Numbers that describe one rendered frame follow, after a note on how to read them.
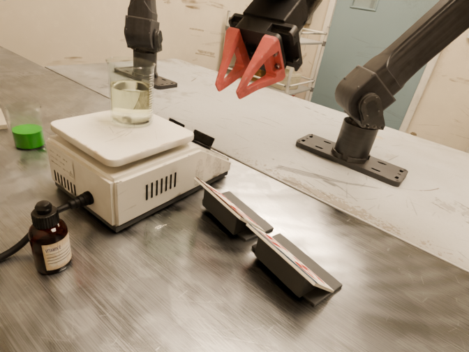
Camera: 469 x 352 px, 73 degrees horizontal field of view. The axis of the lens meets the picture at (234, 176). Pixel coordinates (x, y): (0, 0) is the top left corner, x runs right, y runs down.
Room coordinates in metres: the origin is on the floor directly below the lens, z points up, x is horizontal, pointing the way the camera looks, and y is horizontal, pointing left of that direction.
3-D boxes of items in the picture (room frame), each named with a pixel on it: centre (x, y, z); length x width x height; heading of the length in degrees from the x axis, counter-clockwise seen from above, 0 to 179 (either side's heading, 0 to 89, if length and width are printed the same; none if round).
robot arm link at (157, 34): (0.88, 0.29, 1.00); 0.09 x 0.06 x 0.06; 88
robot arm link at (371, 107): (0.55, -0.20, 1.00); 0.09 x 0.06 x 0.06; 9
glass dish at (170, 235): (0.26, 0.06, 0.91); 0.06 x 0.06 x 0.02
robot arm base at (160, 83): (0.89, 0.29, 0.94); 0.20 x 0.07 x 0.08; 56
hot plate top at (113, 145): (0.34, 0.13, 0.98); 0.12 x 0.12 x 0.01; 57
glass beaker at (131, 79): (0.36, 0.13, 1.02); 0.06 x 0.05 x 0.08; 1
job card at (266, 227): (0.32, 0.00, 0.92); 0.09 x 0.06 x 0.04; 43
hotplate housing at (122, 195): (0.36, 0.12, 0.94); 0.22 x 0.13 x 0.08; 147
